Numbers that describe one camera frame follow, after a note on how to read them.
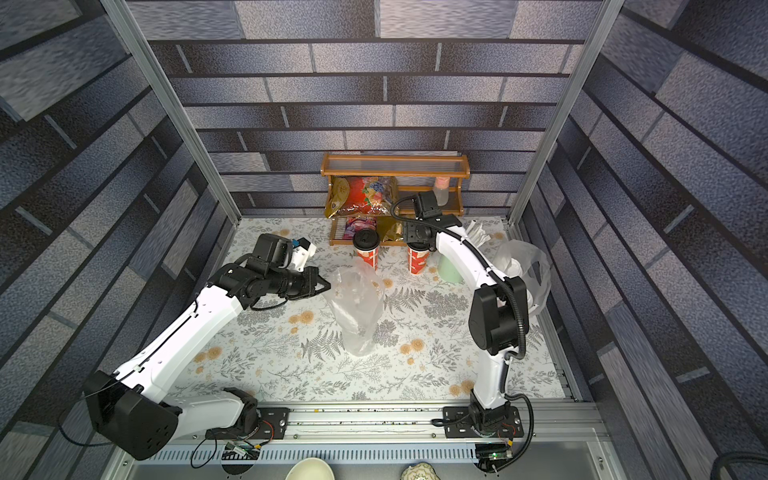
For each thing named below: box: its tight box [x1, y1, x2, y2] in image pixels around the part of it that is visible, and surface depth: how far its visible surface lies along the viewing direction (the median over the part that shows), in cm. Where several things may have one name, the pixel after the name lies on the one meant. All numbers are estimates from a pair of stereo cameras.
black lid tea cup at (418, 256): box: [407, 242, 430, 275], surface depth 94 cm
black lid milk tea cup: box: [353, 228, 381, 271], surface depth 92 cm
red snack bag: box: [337, 176, 399, 216], surface depth 100 cm
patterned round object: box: [400, 462, 441, 480], surface depth 68 cm
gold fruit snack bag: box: [377, 216, 404, 242], surface depth 112 cm
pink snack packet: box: [342, 217, 377, 240], surface depth 116 cm
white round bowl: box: [285, 458, 335, 480], surface depth 66 cm
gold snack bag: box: [325, 177, 350, 219], surface depth 101 cm
